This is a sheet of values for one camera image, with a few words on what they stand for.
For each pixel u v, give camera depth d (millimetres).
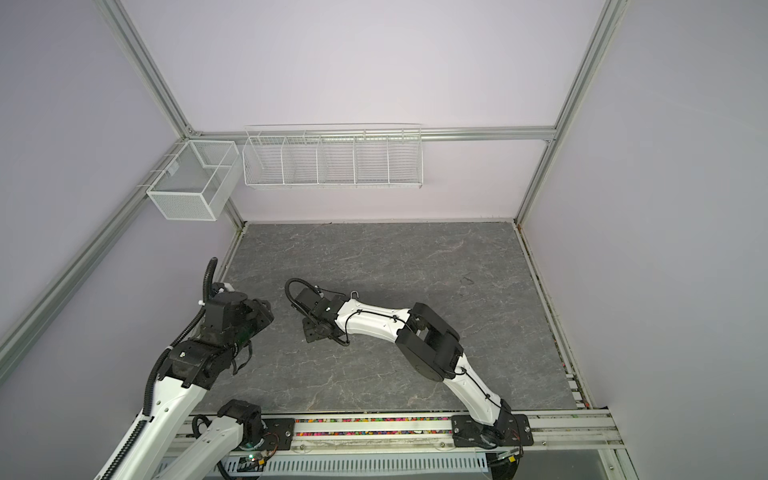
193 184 977
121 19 697
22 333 511
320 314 667
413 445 738
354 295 993
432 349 524
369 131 933
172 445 453
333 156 991
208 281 598
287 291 697
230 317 562
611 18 705
